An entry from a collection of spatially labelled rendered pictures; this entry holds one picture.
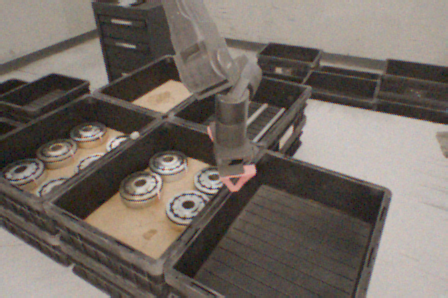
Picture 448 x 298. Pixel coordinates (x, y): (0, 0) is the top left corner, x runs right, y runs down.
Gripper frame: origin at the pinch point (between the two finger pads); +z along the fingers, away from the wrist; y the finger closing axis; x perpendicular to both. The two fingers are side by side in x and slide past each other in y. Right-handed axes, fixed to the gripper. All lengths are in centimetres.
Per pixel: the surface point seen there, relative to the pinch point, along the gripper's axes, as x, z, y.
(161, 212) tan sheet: 15.5, 13.9, 1.9
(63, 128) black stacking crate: 42, 15, 38
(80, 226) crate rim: 29.4, 1.9, -6.8
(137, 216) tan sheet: 21.0, 13.7, 1.7
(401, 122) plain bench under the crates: -80, 36, 43
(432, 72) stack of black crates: -156, 66, 113
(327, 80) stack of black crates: -86, 64, 115
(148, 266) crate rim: 17.4, 0.9, -17.5
